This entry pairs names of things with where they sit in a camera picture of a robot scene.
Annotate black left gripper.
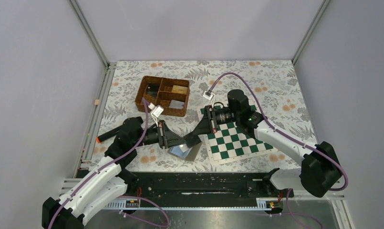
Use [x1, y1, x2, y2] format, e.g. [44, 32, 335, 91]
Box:
[133, 120, 187, 149]

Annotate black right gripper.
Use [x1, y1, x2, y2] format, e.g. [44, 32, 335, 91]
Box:
[192, 105, 239, 136]

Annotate silver cards in basket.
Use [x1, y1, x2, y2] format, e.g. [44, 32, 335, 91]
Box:
[168, 100, 185, 109]

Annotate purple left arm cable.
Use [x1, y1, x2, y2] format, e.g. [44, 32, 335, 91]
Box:
[47, 97, 170, 229]

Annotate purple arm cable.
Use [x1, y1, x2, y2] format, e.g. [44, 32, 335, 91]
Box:
[208, 72, 349, 229]
[47, 97, 170, 229]

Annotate gold cards in basket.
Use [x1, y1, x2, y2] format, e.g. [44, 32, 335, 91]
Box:
[171, 85, 188, 94]

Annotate black microphone orange tip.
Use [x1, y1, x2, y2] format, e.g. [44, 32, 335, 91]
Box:
[96, 127, 120, 143]

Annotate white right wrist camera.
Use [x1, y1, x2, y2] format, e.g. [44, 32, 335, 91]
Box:
[202, 90, 215, 107]

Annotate floral patterned table mat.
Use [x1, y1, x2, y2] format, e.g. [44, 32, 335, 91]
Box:
[86, 60, 327, 174]

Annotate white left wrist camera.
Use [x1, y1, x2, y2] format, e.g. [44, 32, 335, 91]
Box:
[148, 103, 164, 125]

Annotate brown woven divided basket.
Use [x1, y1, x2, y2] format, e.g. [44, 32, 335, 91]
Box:
[135, 75, 190, 117]

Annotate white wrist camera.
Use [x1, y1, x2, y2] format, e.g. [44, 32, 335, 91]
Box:
[148, 103, 164, 125]
[202, 90, 215, 107]

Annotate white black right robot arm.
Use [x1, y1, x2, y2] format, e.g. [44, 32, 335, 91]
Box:
[184, 89, 347, 198]

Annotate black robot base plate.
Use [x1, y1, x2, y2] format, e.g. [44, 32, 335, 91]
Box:
[125, 170, 294, 208]

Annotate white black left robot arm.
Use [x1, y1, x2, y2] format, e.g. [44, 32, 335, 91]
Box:
[41, 116, 185, 229]

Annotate silver metal card holder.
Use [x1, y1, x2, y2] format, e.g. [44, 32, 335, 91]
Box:
[168, 140, 202, 161]

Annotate green white chessboard mat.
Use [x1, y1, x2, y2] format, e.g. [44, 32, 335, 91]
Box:
[202, 123, 277, 165]

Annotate black cards in basket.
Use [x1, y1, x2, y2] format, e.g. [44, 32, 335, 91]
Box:
[145, 83, 160, 98]

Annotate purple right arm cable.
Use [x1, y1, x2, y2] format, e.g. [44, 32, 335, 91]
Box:
[208, 72, 349, 229]

